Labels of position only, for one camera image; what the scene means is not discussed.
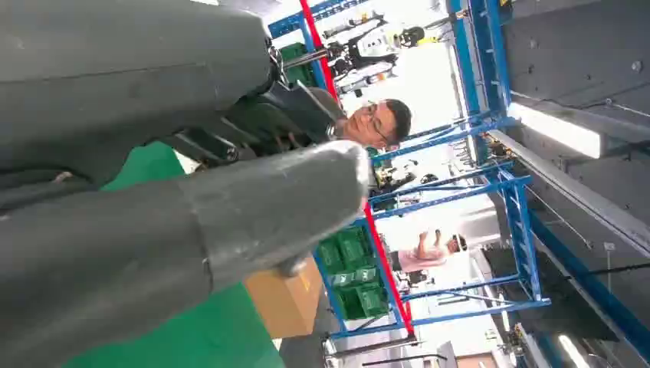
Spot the red metal bar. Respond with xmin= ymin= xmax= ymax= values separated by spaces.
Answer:
xmin=298 ymin=0 xmax=416 ymax=337

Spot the grey ceiling beam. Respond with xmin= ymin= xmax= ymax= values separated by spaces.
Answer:
xmin=486 ymin=129 xmax=650 ymax=258

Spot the green plastic crate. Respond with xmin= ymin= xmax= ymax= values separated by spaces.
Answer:
xmin=335 ymin=283 xmax=391 ymax=321
xmin=336 ymin=225 xmax=376 ymax=271
xmin=315 ymin=236 xmax=347 ymax=276
xmin=280 ymin=42 xmax=318 ymax=88

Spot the person with glasses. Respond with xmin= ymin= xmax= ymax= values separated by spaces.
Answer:
xmin=310 ymin=87 xmax=413 ymax=153

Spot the blue metal rack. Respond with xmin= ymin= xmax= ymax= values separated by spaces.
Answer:
xmin=268 ymin=0 xmax=553 ymax=341

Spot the long ceiling lamp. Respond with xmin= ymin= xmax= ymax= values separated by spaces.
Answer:
xmin=557 ymin=333 xmax=593 ymax=368
xmin=507 ymin=101 xmax=606 ymax=159

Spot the blue ceiling beam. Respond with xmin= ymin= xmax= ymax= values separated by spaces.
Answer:
xmin=529 ymin=213 xmax=650 ymax=363

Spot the brown cardboard box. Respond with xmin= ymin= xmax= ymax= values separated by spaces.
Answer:
xmin=243 ymin=256 xmax=326 ymax=340

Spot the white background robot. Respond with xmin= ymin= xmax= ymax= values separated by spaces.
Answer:
xmin=323 ymin=12 xmax=428 ymax=98

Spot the green table mat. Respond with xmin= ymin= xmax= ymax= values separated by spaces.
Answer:
xmin=63 ymin=141 xmax=287 ymax=368

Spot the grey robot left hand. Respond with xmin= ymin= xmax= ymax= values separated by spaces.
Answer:
xmin=0 ymin=0 xmax=370 ymax=368

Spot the person in pink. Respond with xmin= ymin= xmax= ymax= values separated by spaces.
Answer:
xmin=397 ymin=229 xmax=469 ymax=274

